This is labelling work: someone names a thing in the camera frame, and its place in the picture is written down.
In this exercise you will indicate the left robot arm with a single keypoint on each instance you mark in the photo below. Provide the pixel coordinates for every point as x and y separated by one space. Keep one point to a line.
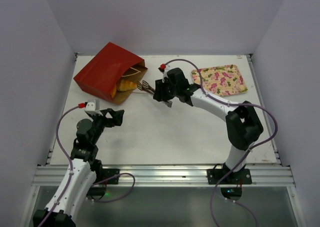
83 170

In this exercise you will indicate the floral rectangular tray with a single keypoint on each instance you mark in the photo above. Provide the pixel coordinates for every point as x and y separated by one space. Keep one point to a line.
225 80

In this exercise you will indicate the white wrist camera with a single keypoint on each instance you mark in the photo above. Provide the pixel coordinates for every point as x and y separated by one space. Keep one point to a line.
164 68
92 105

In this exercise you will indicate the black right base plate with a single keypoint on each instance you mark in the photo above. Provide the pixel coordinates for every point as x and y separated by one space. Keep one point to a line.
243 176

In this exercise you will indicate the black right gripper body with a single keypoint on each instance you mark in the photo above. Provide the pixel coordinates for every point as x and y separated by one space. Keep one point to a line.
161 91

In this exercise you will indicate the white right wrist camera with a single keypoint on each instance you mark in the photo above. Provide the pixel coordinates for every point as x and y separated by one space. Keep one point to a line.
164 68

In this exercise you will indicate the aluminium frame rail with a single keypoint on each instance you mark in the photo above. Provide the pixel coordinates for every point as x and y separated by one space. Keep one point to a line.
255 175

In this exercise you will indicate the fake croissant bread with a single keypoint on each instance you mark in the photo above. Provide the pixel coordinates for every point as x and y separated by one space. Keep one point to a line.
123 85

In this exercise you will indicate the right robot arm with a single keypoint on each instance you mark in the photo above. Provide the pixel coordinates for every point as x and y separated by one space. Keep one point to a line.
242 122

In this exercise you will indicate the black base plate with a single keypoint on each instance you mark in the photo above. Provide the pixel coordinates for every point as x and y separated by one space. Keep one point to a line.
111 174
243 176

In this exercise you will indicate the red paper bag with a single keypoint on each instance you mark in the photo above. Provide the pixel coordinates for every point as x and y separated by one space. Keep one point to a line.
112 63

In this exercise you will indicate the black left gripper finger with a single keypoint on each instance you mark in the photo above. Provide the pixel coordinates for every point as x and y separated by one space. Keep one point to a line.
105 115
117 117

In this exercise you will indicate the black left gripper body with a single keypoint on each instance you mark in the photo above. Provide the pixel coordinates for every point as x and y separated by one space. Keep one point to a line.
99 123

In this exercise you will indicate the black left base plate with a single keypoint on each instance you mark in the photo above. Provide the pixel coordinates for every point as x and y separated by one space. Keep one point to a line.
111 174

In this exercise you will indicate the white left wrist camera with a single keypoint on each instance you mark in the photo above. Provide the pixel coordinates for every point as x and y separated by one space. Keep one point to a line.
92 105

